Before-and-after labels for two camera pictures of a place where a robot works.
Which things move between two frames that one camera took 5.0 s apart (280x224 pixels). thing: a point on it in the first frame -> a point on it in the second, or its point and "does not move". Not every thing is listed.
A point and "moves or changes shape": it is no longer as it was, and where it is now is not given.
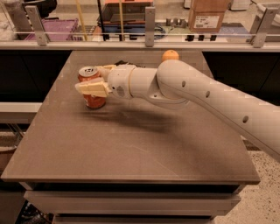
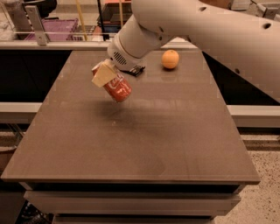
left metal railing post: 38,24 does not move
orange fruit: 170,54 does not move
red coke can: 87,73 moves or changes shape
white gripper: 120,79 -> 121,57
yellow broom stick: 81,21 does not move
